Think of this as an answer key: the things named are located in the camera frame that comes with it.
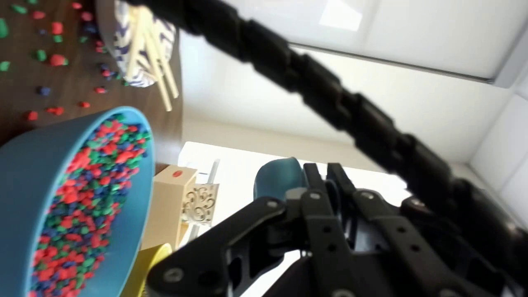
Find cream plastic knife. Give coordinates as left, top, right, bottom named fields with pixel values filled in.
left=144, top=10, right=182, bottom=102

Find blue bowl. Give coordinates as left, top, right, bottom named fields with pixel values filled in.
left=0, top=104, right=157, bottom=297

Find cream wooden box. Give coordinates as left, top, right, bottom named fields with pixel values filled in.
left=139, top=163, right=200, bottom=252

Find yellow bowl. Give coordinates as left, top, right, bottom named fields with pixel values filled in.
left=119, top=241, right=175, bottom=297

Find cream plastic fork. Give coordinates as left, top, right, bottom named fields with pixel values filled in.
left=122, top=5, right=154, bottom=82

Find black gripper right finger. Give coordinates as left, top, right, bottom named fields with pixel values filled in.
left=327, top=161, right=498, bottom=297

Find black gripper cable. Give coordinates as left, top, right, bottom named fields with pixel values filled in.
left=124, top=0, right=528, bottom=288

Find cream plastic spoon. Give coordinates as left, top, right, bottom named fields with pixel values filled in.
left=137, top=21, right=175, bottom=114

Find colourful cereal heap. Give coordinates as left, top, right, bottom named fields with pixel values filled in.
left=28, top=114, right=154, bottom=297

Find blue patterned paper plate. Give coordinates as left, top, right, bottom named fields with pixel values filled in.
left=94, top=0, right=182, bottom=90

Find blue measuring cup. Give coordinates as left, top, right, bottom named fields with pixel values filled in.
left=253, top=156, right=309, bottom=203

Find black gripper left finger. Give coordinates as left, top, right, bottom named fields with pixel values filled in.
left=145, top=161, right=360, bottom=297

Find scattered cereal pieces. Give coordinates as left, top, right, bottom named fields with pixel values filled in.
left=0, top=0, right=112, bottom=123

